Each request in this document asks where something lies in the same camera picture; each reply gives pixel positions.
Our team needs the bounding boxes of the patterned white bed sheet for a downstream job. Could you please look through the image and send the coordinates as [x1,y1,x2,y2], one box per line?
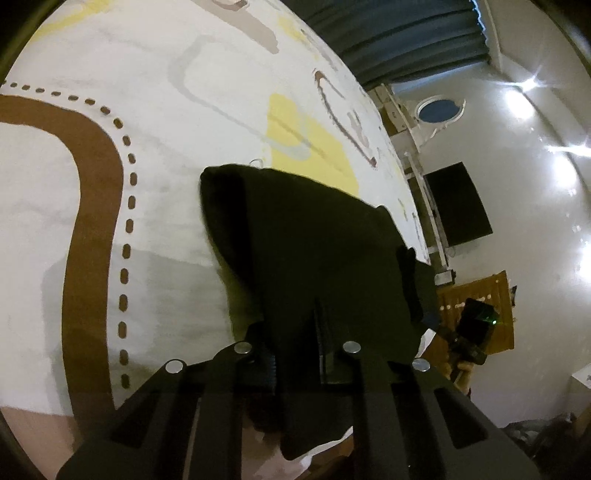
[0,0,433,480]

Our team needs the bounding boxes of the black pants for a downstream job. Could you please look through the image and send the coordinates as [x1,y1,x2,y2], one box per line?
[200,165,437,460]

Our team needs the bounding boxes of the black flat screen television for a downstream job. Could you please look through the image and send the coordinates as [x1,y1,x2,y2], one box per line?
[425,162,493,247]

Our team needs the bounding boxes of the white vanity dresser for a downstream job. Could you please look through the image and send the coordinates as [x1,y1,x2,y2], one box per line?
[369,83,456,287]

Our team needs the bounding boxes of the dark blue curtain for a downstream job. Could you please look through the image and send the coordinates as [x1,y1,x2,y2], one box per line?
[284,0,490,90]

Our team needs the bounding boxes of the wooden door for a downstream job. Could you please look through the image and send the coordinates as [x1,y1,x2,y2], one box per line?
[422,271,515,367]

